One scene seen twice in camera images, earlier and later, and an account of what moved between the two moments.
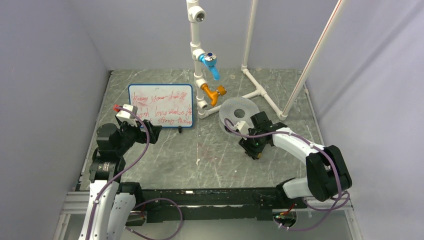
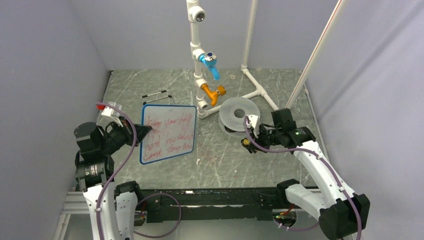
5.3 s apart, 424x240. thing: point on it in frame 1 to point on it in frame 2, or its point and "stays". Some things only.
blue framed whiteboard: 170,105 to 173,133
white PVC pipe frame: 197,15 stays
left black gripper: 142,135 stays
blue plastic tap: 209,59 stays
